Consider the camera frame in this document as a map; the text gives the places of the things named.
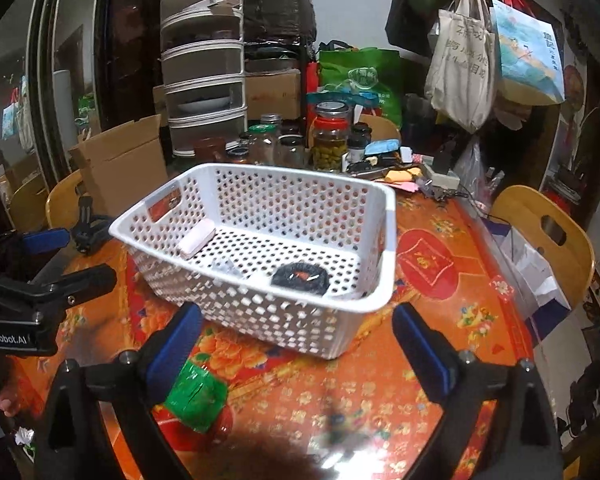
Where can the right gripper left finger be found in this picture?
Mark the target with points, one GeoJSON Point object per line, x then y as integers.
{"type": "Point", "coordinates": [72, 441]}

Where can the green plastic packet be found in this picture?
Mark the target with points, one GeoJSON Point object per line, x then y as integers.
{"type": "Point", "coordinates": [196, 397]}

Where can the black phone stand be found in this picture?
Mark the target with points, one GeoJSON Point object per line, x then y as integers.
{"type": "Point", "coordinates": [91, 231]}

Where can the brown cardboard box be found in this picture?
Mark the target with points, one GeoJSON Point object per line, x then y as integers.
{"type": "Point", "coordinates": [122, 165]}

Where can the small clear plastic piece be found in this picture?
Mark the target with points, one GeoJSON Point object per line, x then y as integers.
{"type": "Point", "coordinates": [225, 266]}

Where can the beige canvas tote bag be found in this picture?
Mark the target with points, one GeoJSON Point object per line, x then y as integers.
{"type": "Point", "coordinates": [461, 80]}

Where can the left wooden chair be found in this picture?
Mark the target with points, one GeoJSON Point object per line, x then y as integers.
{"type": "Point", "coordinates": [62, 204]}

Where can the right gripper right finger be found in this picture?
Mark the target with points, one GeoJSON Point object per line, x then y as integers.
{"type": "Point", "coordinates": [521, 440]}

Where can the right wooden chair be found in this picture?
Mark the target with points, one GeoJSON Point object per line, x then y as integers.
{"type": "Point", "coordinates": [563, 243]}

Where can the green-lid glass jar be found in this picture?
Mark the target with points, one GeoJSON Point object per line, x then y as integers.
{"type": "Point", "coordinates": [263, 139]}

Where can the red-lid pickle jar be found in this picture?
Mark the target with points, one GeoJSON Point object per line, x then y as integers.
{"type": "Point", "coordinates": [329, 133]}

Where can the black scrunchie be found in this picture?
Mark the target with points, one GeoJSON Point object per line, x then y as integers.
{"type": "Point", "coordinates": [302, 277]}

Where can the white perforated plastic basket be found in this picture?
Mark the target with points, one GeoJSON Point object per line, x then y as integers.
{"type": "Point", "coordinates": [266, 217]}

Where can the white stacked drawer unit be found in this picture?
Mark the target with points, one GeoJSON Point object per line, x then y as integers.
{"type": "Point", "coordinates": [203, 72]}

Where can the wooden chair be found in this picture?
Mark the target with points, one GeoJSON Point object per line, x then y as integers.
{"type": "Point", "coordinates": [563, 243]}
{"type": "Point", "coordinates": [62, 204]}

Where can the green shopping bag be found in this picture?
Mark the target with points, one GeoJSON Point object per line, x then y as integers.
{"type": "Point", "coordinates": [343, 68]}

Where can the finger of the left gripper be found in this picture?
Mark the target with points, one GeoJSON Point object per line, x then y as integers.
{"type": "Point", "coordinates": [50, 240]}

